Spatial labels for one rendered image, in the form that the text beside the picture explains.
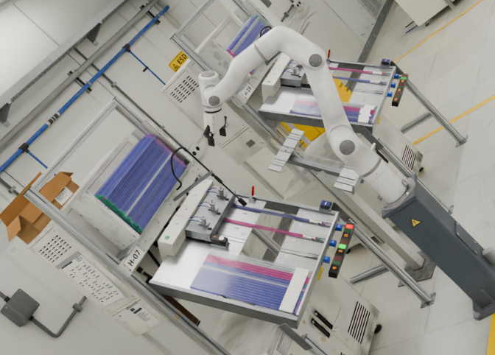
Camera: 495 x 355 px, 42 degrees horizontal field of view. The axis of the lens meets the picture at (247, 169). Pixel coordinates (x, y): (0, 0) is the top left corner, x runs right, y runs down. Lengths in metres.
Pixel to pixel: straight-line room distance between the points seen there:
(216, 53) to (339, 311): 1.70
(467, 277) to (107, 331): 2.46
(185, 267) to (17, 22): 2.93
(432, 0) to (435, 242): 4.61
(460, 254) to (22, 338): 2.66
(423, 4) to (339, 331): 4.63
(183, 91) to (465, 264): 2.06
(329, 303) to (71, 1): 3.52
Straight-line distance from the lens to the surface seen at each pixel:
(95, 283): 3.25
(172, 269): 3.08
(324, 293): 3.46
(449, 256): 3.07
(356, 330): 3.56
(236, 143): 4.24
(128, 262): 3.00
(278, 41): 2.70
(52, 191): 3.35
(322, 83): 2.75
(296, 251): 3.09
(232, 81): 2.67
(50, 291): 4.48
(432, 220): 2.95
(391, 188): 2.90
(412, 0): 7.36
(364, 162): 2.83
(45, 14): 5.59
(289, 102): 4.09
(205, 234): 3.14
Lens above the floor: 1.89
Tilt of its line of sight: 13 degrees down
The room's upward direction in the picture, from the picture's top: 47 degrees counter-clockwise
